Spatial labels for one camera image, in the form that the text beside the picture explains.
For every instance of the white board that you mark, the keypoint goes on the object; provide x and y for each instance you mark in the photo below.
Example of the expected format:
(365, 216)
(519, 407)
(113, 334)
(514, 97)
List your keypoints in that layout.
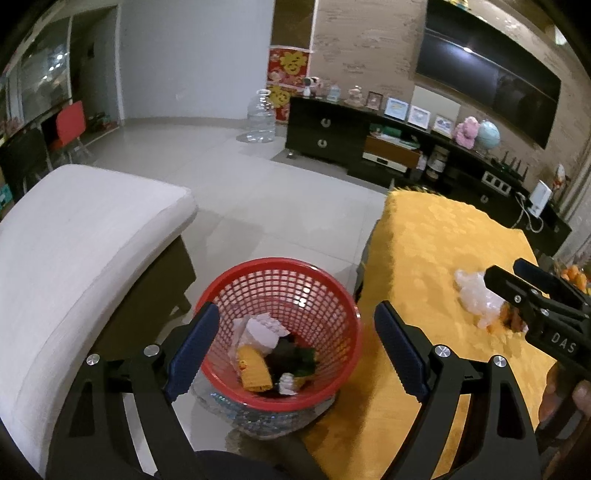
(438, 99)

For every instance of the glass snow globe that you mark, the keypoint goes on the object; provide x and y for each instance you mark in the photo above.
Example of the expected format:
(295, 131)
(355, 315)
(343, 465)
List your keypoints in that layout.
(356, 96)

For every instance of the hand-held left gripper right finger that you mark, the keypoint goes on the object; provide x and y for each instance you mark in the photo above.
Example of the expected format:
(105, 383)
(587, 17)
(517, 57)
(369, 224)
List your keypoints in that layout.
(401, 355)

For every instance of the light blue globe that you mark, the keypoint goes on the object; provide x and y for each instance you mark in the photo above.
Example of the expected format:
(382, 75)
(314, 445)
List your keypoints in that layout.
(488, 134)

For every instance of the red festive wall poster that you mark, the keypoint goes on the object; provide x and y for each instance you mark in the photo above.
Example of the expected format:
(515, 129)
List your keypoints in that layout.
(288, 69)

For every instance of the red chair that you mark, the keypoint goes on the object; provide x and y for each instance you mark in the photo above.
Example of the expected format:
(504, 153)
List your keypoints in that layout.
(69, 122)

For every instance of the clear glass bowl with pebbles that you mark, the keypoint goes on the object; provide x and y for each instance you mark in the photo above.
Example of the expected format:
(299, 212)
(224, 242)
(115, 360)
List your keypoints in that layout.
(258, 422)

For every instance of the black router with antennas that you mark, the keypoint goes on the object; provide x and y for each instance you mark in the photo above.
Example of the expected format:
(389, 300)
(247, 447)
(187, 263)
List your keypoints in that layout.
(508, 170)

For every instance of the blue picture frame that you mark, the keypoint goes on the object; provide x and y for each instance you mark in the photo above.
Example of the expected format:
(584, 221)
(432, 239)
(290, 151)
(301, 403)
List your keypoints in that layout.
(396, 108)

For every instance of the black chair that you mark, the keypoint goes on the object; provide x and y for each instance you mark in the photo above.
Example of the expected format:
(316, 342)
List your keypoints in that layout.
(23, 161)

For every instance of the light picture frame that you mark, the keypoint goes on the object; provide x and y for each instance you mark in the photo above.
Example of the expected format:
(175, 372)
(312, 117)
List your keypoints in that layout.
(443, 125)

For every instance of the black wall television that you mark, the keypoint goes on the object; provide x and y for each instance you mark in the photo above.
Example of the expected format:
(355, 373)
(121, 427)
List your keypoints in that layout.
(489, 69)

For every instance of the white upright device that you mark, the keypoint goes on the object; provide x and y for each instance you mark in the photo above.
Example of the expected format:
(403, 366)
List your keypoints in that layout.
(540, 198)

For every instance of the brown and white drawer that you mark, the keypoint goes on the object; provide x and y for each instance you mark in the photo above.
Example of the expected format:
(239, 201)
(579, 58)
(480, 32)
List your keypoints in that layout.
(390, 154)

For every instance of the clear large water jug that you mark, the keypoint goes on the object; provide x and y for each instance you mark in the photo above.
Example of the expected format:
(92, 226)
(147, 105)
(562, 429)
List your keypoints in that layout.
(260, 120)

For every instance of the yellow tablecloth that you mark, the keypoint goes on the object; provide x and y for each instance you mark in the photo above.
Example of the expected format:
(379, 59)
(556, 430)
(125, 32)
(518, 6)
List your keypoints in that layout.
(415, 249)

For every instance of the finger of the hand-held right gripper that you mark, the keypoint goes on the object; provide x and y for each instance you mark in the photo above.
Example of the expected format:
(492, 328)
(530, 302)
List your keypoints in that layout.
(510, 286)
(549, 284)

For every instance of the small dark picture frame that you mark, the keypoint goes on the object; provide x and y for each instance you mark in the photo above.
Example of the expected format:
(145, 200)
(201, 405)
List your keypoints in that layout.
(375, 100)

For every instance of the white picture frame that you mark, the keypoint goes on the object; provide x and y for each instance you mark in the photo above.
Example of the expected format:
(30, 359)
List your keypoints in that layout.
(418, 116)

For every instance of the small white figurine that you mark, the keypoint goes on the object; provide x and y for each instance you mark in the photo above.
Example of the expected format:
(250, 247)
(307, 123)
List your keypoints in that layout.
(560, 176)

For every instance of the white robot toy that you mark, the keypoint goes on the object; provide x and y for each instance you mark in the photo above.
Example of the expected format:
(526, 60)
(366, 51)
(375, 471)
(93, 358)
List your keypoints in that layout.
(311, 86)

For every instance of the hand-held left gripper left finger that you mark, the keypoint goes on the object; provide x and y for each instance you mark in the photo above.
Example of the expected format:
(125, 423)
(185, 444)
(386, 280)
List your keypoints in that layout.
(194, 355)

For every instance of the pink plush toy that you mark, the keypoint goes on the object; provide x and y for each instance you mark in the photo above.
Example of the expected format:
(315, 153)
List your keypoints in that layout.
(466, 131)

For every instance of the red mesh plastic basket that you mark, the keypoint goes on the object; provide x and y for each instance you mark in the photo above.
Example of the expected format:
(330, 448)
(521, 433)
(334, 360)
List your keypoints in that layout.
(277, 286)

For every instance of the orange wrapper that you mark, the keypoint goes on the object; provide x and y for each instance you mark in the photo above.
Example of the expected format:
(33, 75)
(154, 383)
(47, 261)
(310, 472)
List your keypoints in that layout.
(501, 323)

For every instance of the person's right hand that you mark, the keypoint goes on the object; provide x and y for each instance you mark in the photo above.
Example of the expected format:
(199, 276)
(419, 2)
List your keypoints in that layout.
(582, 394)

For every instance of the yellow snack packet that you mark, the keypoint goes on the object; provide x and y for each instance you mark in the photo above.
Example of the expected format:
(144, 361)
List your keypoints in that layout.
(254, 369)

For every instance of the dark green wrapper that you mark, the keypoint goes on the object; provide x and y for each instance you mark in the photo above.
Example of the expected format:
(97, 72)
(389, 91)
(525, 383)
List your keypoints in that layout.
(291, 360)

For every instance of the white plastic bag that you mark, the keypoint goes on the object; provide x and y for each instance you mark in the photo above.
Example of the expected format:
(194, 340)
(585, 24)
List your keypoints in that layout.
(475, 295)

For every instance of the white cushioned sofa bed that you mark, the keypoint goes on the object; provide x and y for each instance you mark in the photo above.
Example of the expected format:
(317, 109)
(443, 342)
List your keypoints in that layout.
(92, 230)

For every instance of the small blue figurine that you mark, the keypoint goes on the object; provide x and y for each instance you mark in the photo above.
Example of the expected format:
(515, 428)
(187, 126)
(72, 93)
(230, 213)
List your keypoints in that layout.
(333, 93)

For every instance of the pile of oranges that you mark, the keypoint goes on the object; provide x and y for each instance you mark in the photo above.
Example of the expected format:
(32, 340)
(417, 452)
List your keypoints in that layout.
(577, 276)

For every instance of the black television cabinet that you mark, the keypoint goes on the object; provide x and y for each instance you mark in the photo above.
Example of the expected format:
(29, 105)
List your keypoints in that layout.
(323, 129)

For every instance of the small white wrapper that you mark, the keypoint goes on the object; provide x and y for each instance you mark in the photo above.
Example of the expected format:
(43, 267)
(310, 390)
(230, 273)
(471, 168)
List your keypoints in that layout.
(286, 384)

